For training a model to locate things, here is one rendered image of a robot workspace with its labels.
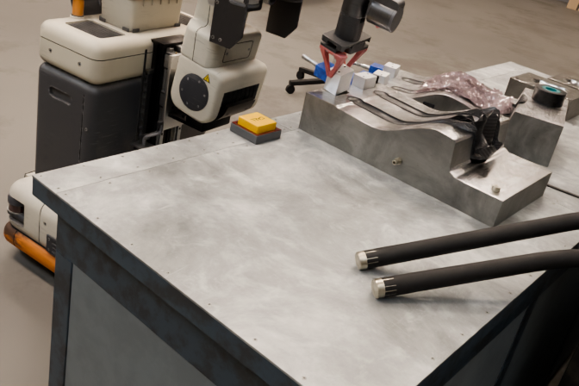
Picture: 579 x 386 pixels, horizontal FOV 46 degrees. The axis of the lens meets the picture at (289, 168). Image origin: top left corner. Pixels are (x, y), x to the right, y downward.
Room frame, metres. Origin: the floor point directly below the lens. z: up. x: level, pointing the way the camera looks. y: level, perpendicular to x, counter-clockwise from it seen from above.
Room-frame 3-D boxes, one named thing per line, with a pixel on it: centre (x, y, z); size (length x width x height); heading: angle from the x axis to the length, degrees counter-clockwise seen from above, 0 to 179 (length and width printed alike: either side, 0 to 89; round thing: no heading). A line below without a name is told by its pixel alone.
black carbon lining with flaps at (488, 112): (1.43, -0.27, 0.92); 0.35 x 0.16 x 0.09; 54
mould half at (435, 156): (1.42, -0.28, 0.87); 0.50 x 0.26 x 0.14; 54
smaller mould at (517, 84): (2.08, -0.73, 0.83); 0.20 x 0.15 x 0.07; 54
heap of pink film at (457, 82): (1.75, -0.41, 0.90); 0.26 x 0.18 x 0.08; 71
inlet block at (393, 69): (1.89, -0.18, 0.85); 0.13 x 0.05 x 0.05; 71
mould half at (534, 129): (1.76, -0.42, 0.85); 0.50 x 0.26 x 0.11; 71
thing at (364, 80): (1.63, -0.09, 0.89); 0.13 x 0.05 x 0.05; 54
